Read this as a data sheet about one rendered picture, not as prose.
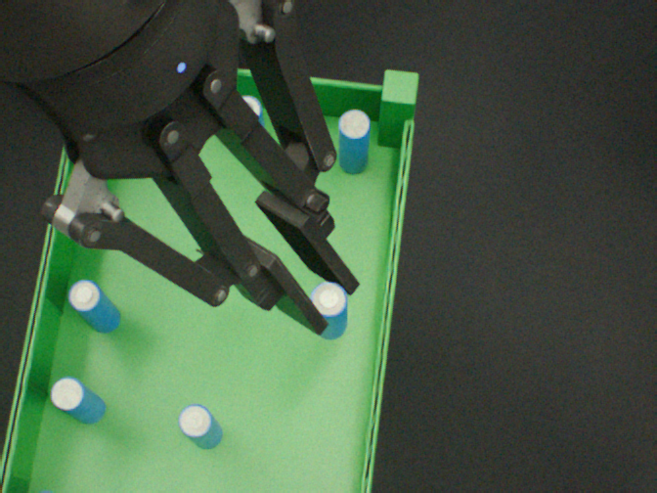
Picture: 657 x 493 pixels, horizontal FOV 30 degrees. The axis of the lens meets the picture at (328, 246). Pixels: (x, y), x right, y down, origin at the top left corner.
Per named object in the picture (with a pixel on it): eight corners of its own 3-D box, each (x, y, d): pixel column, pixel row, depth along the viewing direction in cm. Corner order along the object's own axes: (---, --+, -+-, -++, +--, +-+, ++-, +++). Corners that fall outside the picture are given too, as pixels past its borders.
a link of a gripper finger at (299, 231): (253, 201, 56) (263, 189, 56) (309, 270, 62) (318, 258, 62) (299, 228, 55) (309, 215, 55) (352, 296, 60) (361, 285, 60)
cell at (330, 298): (315, 304, 66) (312, 278, 60) (349, 308, 66) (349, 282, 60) (311, 337, 65) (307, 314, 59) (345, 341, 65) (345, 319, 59)
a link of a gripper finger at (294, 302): (278, 255, 54) (267, 268, 54) (329, 325, 60) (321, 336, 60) (232, 227, 56) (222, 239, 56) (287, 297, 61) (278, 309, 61)
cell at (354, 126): (372, 112, 70) (370, 149, 77) (340, 108, 71) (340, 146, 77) (368, 141, 70) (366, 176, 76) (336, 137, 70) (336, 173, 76)
